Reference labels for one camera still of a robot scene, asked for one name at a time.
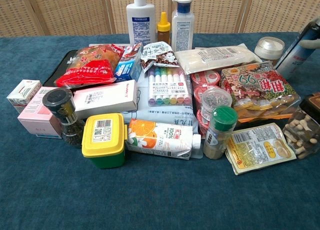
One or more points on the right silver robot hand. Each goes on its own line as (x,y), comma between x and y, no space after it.
(312,44)

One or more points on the dark spray bottle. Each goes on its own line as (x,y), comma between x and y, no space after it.
(295,57)

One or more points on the blue capped bottle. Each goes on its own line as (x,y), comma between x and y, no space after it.
(269,48)

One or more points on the green cap spice jar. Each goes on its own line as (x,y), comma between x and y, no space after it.
(220,132)

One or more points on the clear bottle white blue cap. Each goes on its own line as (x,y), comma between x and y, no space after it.
(182,29)

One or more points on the honey bottle yellow cap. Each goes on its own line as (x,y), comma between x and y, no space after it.
(163,30)

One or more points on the white lotion bottle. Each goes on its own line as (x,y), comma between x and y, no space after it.
(140,19)

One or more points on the wicker folding screen panel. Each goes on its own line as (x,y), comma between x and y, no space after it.
(280,9)
(117,9)
(215,12)
(70,12)
(12,12)

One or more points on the colourful grain snack bag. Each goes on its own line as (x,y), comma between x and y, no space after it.
(260,92)

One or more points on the white plastic package with barcode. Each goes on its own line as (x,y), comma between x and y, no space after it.
(215,58)

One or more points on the small clear seed jar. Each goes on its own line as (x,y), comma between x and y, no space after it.
(216,102)

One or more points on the red lidded cup pack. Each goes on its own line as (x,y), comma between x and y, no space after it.
(205,78)

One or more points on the yellow white sachet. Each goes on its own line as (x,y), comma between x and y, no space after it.
(260,149)

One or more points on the pastel highlighter pen pack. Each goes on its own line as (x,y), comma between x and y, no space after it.
(167,89)

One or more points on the coffee bean snack bag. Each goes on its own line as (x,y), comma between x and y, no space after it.
(157,55)

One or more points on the grey white mailer bag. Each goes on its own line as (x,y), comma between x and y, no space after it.
(165,113)

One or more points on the orange juice carton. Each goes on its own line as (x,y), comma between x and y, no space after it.
(160,139)

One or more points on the blue white toothpaste box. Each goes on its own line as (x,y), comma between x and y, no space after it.
(126,69)

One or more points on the long white box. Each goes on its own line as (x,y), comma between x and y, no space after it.
(105,99)

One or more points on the blue table cloth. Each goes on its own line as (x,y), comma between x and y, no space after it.
(155,195)

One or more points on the red snack bag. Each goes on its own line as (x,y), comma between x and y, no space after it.
(87,67)

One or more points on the yellow lidded green container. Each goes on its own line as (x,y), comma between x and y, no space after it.
(103,139)

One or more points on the black pepper grinder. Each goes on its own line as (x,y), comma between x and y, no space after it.
(65,114)

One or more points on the black zip pouch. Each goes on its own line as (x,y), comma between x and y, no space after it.
(53,74)

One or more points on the pink box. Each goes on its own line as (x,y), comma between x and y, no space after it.
(37,117)

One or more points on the small white red box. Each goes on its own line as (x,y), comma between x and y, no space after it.
(21,94)

